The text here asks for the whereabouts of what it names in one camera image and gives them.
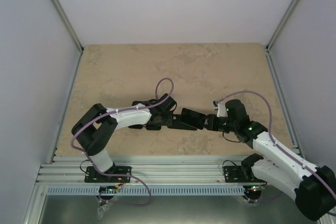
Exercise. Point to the black phone case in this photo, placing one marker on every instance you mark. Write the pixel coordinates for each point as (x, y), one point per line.
(176, 124)

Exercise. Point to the aluminium frame post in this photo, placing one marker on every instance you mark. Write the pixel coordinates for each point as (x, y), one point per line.
(285, 18)
(67, 24)

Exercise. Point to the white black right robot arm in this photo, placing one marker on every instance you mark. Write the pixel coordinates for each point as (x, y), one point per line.
(311, 187)

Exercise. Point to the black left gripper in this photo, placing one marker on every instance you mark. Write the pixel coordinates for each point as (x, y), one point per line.
(163, 124)

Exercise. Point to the white-edged black phone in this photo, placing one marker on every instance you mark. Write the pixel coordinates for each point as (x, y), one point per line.
(193, 118)

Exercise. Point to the grey slotted cable duct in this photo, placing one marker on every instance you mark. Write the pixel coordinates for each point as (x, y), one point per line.
(167, 190)

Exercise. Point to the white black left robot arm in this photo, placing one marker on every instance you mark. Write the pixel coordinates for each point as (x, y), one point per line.
(94, 130)

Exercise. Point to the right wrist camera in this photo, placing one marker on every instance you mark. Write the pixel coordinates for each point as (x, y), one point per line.
(220, 109)

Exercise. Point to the aluminium side rail right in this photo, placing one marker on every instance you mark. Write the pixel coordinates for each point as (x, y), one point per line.
(293, 133)

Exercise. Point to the aluminium frame post left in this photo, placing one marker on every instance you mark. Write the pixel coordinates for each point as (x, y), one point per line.
(67, 24)

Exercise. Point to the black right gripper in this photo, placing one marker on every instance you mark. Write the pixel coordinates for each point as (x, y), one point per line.
(212, 125)

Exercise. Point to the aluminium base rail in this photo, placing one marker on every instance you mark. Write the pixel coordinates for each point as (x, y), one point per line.
(153, 170)

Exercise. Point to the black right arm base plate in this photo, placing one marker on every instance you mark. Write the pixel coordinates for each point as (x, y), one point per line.
(234, 174)

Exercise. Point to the aluminium frame post right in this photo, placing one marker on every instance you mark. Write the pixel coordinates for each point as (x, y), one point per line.
(285, 18)

